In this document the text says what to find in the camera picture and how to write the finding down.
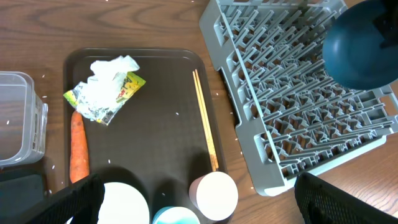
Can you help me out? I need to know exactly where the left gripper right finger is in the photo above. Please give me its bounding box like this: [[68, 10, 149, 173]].
[[294, 172, 397, 224]]

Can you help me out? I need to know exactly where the black waste bin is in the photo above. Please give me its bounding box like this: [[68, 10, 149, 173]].
[[1, 169, 45, 220]]

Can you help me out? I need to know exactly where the yellow green snack wrapper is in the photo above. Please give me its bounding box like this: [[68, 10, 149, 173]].
[[63, 72, 146, 126]]

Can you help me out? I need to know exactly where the pink white cup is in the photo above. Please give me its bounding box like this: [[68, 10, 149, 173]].
[[188, 171, 239, 221]]

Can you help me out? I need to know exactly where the dark brown serving tray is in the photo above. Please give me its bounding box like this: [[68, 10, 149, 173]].
[[63, 48, 222, 222]]

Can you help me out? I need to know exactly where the grey dishwasher rack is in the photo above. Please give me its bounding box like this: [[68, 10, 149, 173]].
[[200, 0, 397, 197]]

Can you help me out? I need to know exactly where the light blue rice bowl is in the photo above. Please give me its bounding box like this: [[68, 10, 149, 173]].
[[67, 182, 150, 224]]

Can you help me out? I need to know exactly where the orange carrot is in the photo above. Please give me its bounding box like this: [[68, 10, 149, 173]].
[[69, 111, 90, 183]]

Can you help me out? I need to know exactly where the small blue cup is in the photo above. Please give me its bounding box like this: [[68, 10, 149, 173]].
[[152, 207, 200, 224]]

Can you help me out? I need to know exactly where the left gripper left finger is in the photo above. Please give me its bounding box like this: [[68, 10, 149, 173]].
[[21, 174, 105, 224]]

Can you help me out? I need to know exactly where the dark blue plate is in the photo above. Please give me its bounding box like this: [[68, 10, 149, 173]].
[[323, 0, 397, 90]]

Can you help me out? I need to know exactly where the clear plastic bin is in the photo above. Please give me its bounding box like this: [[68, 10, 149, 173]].
[[1, 71, 48, 167]]

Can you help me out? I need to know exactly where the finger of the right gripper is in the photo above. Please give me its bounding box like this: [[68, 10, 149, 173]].
[[373, 0, 397, 49]]

